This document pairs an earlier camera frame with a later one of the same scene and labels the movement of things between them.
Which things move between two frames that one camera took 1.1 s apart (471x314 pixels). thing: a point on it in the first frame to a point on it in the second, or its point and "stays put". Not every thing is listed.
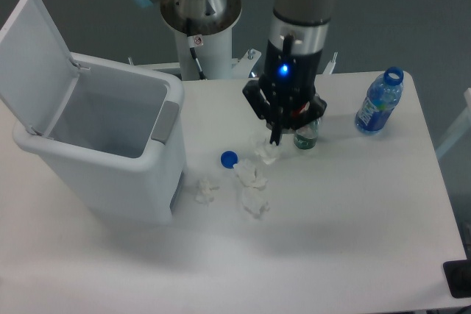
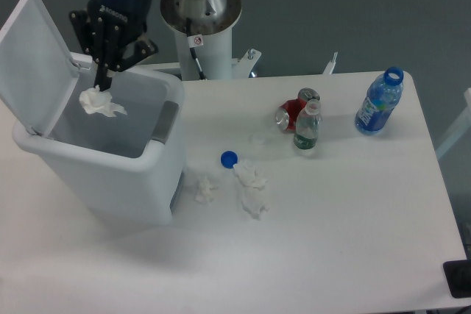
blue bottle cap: [228, 159] stays put
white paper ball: [268, 153] to [95, 101]
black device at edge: [458, 273] stays put
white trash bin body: [118, 143] stays put
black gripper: [285, 95] to [111, 30]
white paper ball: [251, 176] stays put
